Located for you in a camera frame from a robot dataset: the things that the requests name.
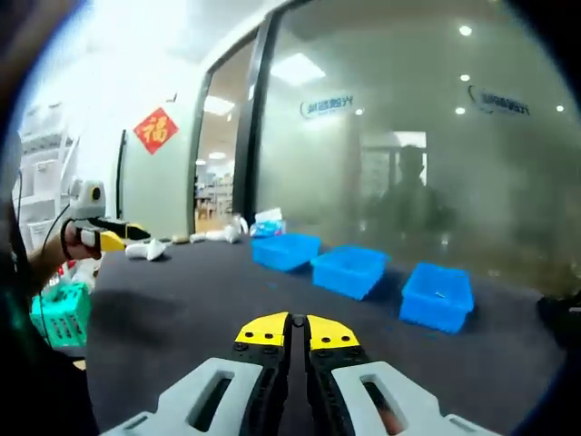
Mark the beige stone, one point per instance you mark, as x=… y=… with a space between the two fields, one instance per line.
x=180 y=239

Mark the black door frame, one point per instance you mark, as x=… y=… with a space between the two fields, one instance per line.
x=247 y=159

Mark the blue plastic bin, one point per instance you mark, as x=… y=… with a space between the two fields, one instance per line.
x=283 y=252
x=347 y=274
x=431 y=313

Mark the blue logo sticker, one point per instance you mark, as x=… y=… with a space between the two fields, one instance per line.
x=326 y=106
x=499 y=102

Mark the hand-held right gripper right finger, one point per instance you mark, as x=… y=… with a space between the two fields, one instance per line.
x=408 y=399

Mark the person's left hand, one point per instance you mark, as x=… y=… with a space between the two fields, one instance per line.
x=75 y=250

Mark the small white cylinder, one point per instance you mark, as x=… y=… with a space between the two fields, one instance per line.
x=198 y=237

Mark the plastic bottles cluster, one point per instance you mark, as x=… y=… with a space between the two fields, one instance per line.
x=81 y=274

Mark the person's black clothing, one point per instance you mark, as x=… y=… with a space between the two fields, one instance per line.
x=36 y=386

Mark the white curved plastic object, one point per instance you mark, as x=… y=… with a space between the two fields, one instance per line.
x=224 y=235

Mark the tissue pack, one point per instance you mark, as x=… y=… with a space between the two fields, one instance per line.
x=268 y=224

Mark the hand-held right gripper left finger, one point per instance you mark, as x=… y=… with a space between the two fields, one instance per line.
x=181 y=404

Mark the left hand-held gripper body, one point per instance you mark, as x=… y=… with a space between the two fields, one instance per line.
x=88 y=202

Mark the large white plastic object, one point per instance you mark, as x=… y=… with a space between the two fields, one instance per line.
x=145 y=250

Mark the glass pitcher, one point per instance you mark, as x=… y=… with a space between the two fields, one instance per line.
x=240 y=223

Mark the white shelf rack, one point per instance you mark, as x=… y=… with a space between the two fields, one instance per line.
x=45 y=159

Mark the green plastic crate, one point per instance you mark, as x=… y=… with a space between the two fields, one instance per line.
x=61 y=315

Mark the red paper wall decoration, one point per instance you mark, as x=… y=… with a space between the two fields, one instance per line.
x=155 y=131

